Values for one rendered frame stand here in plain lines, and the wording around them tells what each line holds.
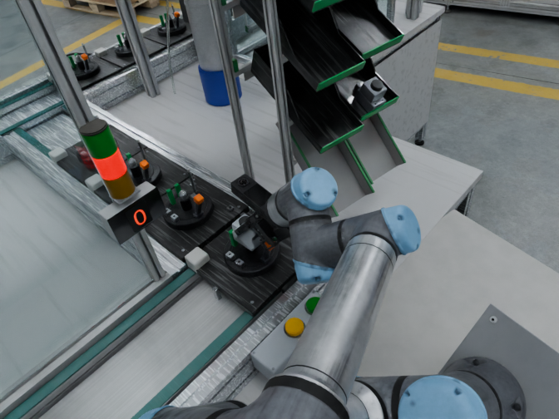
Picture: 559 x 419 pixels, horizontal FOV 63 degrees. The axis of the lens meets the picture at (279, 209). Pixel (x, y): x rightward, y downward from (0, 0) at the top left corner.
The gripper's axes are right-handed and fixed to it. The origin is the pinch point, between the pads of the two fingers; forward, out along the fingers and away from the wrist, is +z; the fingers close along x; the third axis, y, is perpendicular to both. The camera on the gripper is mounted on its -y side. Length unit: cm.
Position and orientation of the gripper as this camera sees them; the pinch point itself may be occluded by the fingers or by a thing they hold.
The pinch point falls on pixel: (244, 224)
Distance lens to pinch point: 107.9
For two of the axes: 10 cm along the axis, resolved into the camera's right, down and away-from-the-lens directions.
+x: 6.8, -5.6, 4.7
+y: 6.2, 7.8, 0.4
